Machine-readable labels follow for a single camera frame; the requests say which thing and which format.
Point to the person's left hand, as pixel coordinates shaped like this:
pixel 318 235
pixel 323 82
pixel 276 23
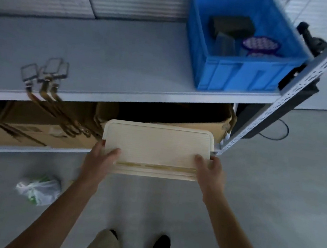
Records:
pixel 97 161

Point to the person's right hand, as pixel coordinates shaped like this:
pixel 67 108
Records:
pixel 212 177

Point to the person's left thumb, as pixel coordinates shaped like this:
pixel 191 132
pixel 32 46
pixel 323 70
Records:
pixel 112 155

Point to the person's right thumb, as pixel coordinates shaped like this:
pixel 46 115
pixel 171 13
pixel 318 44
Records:
pixel 202 164

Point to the cream plastic tray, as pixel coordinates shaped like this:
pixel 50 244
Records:
pixel 155 145

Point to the person's left forearm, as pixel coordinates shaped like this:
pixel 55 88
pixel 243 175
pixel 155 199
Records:
pixel 57 213

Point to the person's right forearm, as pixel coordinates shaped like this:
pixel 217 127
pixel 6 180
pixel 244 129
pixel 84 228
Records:
pixel 227 234

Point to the white plastic bag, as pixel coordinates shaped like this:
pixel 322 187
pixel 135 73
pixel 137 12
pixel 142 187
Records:
pixel 42 189

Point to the person's left black shoe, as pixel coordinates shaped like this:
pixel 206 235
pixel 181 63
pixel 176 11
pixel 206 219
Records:
pixel 114 234

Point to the person's black shoe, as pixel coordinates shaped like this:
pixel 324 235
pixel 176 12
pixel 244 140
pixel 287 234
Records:
pixel 114 234
pixel 161 245

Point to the flat cardboard box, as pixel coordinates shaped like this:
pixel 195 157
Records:
pixel 32 130

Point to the person's right black shoe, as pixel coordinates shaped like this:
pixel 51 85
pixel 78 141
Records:
pixel 161 245

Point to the blue plastic crate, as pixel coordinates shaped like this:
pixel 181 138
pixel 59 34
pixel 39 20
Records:
pixel 246 76

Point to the clear plastic container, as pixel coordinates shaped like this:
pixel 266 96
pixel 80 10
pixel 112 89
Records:
pixel 225 45

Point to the purple perforated rack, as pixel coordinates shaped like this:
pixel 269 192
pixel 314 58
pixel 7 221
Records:
pixel 261 43

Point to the grey metal shelf rack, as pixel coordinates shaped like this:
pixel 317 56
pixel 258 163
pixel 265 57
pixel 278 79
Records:
pixel 306 77

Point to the black box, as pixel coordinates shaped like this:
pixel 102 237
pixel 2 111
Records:
pixel 232 23

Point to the black stand device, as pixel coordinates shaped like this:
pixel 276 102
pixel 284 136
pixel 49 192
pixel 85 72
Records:
pixel 313 42

